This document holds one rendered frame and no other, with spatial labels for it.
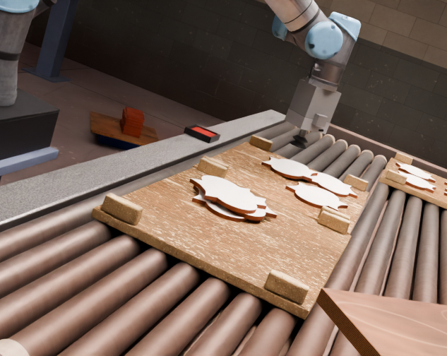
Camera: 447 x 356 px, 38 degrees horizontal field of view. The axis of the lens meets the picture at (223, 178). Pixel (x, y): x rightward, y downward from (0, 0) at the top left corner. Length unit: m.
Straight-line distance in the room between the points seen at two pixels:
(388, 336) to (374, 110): 5.87
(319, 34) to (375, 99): 5.19
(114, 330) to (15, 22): 0.68
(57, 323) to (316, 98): 0.95
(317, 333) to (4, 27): 0.76
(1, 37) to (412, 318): 0.85
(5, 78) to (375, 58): 5.43
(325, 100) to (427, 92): 4.98
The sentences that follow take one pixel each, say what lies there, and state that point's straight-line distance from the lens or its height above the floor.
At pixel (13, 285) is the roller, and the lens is 0.79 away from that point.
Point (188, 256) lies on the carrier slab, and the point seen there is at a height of 0.93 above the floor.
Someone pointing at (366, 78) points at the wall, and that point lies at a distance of 6.48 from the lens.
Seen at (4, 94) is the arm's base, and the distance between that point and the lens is 1.27.
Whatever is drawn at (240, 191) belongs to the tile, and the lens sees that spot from 1.20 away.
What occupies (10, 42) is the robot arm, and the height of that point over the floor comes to 1.08.
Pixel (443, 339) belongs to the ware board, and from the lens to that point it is 0.73.
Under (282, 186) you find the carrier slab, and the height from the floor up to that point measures 0.94.
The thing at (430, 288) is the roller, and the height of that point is 0.92.
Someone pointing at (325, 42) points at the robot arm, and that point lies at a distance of 1.32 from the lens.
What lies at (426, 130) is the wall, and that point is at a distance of 6.52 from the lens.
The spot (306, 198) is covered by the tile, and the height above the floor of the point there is 0.94.
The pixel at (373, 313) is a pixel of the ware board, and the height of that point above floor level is 1.04.
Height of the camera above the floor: 1.30
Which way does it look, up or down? 16 degrees down
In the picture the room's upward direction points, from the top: 20 degrees clockwise
